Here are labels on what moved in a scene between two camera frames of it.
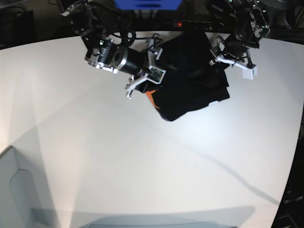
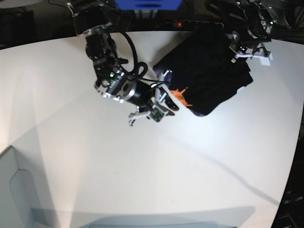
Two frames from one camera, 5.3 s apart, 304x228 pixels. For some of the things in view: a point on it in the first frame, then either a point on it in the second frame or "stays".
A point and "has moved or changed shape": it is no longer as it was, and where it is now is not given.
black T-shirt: x=195 y=78 has moved or changed shape
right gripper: x=234 y=52 -> x=261 y=52
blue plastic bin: x=149 y=4 stays
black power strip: x=197 y=24 stays
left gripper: x=140 y=66 -> x=156 y=109
